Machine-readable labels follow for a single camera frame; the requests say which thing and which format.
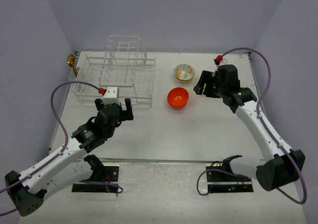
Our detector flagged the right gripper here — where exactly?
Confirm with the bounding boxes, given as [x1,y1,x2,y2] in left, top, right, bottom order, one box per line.
[193,70,227,99]

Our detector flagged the white floral patterned bowl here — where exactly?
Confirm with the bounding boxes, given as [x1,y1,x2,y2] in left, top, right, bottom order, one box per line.
[173,64,195,79]

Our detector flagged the blue yellow patterned bowl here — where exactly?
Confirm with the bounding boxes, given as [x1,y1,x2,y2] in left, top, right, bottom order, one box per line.
[174,76,195,83]

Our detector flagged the orange bowl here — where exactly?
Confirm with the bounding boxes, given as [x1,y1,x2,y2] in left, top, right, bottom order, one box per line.
[166,87,189,103]
[168,100,187,110]

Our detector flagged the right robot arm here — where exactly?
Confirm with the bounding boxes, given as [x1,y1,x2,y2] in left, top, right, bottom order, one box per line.
[193,65,305,191]

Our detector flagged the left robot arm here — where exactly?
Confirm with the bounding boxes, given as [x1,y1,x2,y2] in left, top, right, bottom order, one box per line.
[4,98,134,217]

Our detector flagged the brass wooden utensil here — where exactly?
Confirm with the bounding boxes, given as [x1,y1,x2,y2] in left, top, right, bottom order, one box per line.
[67,54,78,77]

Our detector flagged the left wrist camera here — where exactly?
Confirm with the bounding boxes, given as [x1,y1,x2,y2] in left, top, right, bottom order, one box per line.
[98,87,120,105]

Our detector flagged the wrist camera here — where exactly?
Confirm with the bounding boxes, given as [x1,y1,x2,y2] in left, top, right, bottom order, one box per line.
[98,87,120,105]
[214,55,228,69]

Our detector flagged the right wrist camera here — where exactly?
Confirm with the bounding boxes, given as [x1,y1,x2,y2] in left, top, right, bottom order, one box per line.
[214,55,228,69]

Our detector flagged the white wire dish rack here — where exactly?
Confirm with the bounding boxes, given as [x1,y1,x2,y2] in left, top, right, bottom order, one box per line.
[73,35,155,108]

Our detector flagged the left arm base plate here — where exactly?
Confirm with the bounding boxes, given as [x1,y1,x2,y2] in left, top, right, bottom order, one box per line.
[72,165,122,195]

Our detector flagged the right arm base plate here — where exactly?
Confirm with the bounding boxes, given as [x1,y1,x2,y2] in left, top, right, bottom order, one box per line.
[205,162,254,193]

